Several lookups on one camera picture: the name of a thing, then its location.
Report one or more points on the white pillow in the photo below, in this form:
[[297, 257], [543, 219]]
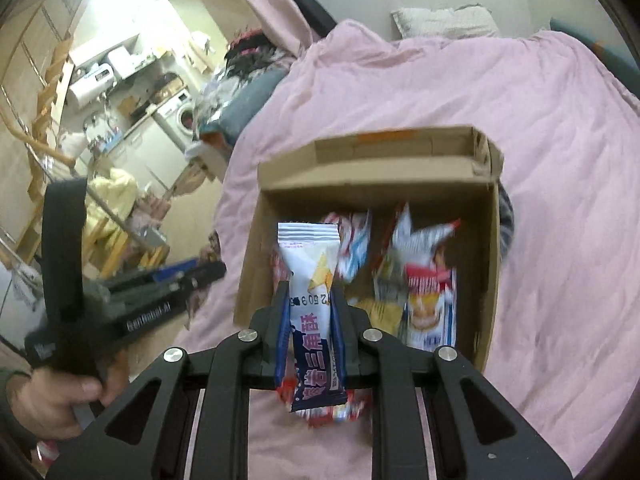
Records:
[[461, 23]]

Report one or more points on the white blue triangle-crisp bag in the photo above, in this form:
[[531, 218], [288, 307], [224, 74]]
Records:
[[310, 252]]

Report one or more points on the white red biscuit packet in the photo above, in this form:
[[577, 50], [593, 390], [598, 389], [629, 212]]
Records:
[[432, 304]]

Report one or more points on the grey cloth under box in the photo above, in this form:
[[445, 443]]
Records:
[[506, 221]]

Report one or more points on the silver foil snack bag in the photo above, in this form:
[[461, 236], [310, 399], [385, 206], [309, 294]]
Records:
[[412, 261]]

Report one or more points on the pink bed duvet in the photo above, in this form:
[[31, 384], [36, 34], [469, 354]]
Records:
[[565, 345]]

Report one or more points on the yellow orange snack bag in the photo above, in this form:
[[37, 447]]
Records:
[[383, 315]]

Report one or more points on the brown cardboard box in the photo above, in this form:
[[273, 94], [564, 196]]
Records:
[[443, 174]]

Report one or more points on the pile of clothes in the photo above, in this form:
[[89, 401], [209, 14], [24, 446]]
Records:
[[253, 68]]

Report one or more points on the white red snack bag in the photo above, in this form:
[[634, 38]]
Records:
[[355, 235]]

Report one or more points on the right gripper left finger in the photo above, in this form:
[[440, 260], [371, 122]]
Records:
[[264, 362]]

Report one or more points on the teal bed edge cushion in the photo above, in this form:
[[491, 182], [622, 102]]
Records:
[[621, 64]]

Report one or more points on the white washing machine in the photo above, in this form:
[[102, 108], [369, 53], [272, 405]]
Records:
[[175, 117]]

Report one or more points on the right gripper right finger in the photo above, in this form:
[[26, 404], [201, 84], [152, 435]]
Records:
[[357, 360]]

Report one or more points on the person's left hand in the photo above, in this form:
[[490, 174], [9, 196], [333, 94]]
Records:
[[43, 402]]

